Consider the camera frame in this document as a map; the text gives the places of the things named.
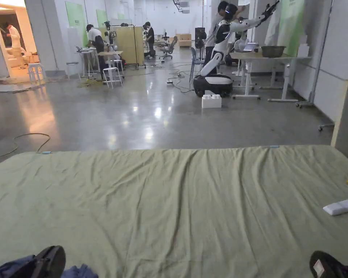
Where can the white and black humanoid robot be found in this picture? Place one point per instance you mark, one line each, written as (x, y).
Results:
(217, 78)

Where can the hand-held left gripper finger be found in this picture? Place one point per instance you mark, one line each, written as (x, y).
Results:
(50, 260)

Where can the white flat power bank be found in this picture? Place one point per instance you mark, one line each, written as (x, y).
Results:
(340, 207)

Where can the wooden cabinet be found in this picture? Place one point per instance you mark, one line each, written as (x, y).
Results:
(127, 43)

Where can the white plastic block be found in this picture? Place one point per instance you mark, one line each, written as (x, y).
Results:
(211, 101)

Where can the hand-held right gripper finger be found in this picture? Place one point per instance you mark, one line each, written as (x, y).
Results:
(326, 265)

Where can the bed with pale green sheet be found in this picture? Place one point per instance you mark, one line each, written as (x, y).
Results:
(168, 202)

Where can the dark blue garment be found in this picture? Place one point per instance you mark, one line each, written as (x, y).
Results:
(14, 268)

